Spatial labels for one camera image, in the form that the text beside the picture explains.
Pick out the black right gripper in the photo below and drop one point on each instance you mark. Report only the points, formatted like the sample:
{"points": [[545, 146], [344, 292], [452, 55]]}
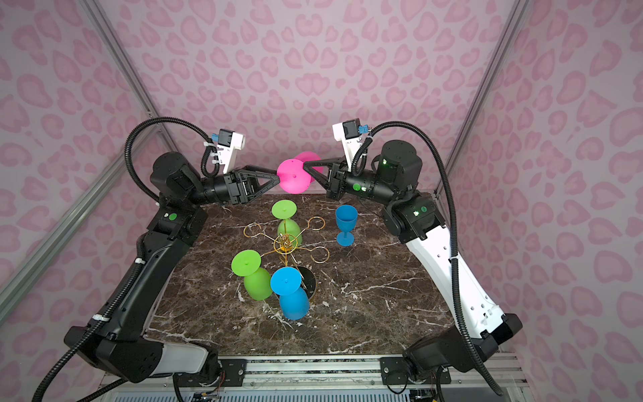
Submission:
{"points": [[338, 184]]}

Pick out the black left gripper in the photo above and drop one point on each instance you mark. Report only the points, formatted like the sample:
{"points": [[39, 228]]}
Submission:
{"points": [[237, 185]]}

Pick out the magenta wine glass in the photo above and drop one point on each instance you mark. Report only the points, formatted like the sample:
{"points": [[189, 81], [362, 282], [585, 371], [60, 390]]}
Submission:
{"points": [[293, 178]]}

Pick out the blue wine glass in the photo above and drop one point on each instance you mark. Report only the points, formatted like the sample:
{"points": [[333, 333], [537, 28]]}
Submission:
{"points": [[287, 284], [346, 220]]}

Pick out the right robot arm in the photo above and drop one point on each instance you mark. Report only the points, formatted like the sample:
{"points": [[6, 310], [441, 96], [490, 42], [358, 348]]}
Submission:
{"points": [[480, 324]]}

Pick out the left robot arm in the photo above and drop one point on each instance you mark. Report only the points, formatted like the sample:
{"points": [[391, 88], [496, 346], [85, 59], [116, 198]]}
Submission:
{"points": [[113, 340]]}

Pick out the back green wine glass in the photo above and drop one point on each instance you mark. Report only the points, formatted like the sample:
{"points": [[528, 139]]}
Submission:
{"points": [[288, 229]]}

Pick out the green wine glass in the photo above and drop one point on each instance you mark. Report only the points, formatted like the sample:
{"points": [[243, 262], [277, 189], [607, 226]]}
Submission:
{"points": [[257, 281], [288, 229]]}

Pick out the front green wine glass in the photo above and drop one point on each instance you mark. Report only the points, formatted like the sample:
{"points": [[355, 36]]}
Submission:
{"points": [[257, 281]]}

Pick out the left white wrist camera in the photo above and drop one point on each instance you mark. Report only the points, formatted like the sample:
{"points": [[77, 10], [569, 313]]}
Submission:
{"points": [[223, 147]]}

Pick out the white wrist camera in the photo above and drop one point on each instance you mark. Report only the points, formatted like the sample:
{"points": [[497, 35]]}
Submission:
{"points": [[351, 135], [223, 147]]}

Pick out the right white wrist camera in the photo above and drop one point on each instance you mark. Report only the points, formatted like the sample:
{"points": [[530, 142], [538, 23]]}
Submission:
{"points": [[351, 135]]}

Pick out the gold wire glass rack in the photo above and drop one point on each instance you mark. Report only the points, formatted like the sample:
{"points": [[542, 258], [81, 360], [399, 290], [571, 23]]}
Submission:
{"points": [[286, 245]]}

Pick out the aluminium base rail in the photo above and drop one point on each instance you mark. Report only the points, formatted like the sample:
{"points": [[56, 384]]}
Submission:
{"points": [[334, 378]]}

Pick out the aluminium frame post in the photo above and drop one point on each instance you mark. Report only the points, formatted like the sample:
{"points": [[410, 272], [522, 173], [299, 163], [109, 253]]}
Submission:
{"points": [[57, 204]]}

